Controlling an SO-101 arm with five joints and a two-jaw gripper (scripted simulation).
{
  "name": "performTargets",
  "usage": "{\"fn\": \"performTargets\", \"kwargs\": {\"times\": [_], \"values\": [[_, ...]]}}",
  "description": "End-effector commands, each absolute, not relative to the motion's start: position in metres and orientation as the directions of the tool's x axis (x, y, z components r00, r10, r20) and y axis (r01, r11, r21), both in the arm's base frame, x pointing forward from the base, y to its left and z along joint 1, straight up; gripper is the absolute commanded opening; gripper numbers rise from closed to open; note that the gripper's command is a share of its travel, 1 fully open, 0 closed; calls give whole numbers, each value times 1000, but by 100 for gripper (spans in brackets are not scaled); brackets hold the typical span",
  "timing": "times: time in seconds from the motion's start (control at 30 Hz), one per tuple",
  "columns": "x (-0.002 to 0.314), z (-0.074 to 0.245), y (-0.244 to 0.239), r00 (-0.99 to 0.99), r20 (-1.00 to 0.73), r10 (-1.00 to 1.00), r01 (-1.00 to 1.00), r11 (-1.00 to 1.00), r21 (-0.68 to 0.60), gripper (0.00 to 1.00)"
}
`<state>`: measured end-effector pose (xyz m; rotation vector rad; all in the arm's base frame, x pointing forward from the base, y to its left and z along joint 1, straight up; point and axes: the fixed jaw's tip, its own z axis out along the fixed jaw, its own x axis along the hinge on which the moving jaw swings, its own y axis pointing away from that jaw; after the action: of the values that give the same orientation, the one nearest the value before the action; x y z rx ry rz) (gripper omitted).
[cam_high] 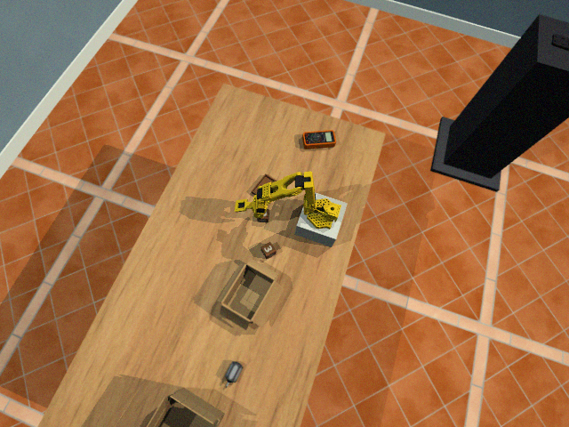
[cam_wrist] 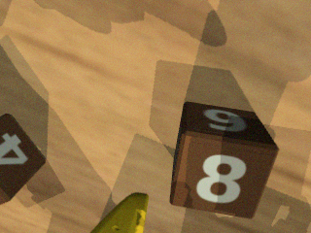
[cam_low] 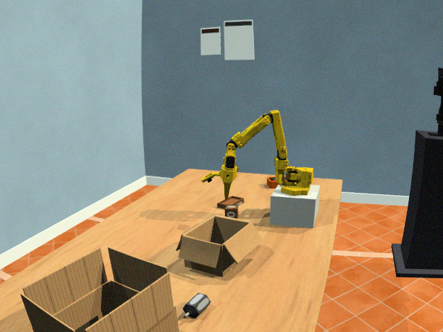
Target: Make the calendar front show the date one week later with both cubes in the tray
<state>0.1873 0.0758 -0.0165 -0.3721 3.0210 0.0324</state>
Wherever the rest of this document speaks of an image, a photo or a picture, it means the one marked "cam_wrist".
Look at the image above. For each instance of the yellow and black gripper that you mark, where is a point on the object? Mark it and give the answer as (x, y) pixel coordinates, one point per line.
(127, 217)

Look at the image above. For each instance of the brown number cube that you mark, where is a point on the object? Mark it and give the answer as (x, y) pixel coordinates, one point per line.
(222, 161)
(19, 159)

